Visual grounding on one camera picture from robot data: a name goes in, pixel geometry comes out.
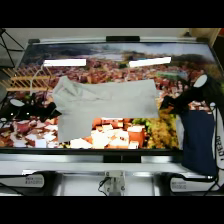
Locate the silver frame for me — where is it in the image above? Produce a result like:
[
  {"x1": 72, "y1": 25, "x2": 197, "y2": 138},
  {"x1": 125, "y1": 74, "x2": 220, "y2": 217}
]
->
[{"x1": 0, "y1": 153, "x2": 224, "y2": 197}]

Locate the black cable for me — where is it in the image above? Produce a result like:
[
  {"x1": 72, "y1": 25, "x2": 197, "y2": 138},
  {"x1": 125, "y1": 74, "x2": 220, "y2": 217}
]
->
[{"x1": 97, "y1": 176, "x2": 112, "y2": 197}]

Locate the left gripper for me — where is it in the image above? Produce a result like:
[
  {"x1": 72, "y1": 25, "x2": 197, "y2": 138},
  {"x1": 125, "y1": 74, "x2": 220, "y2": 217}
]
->
[{"x1": 39, "y1": 101, "x2": 63, "y2": 123}]

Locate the grey shirt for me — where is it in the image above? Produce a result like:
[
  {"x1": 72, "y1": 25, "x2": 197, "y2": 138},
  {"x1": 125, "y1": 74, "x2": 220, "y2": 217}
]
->
[{"x1": 52, "y1": 75, "x2": 160, "y2": 144}]

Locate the dark blue garment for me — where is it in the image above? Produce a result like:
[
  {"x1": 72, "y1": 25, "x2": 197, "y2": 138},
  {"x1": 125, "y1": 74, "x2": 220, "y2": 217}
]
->
[{"x1": 180, "y1": 109, "x2": 218, "y2": 177}]

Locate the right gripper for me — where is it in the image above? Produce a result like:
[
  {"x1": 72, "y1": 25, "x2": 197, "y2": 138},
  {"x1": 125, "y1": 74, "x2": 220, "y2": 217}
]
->
[{"x1": 159, "y1": 95, "x2": 179, "y2": 114}]

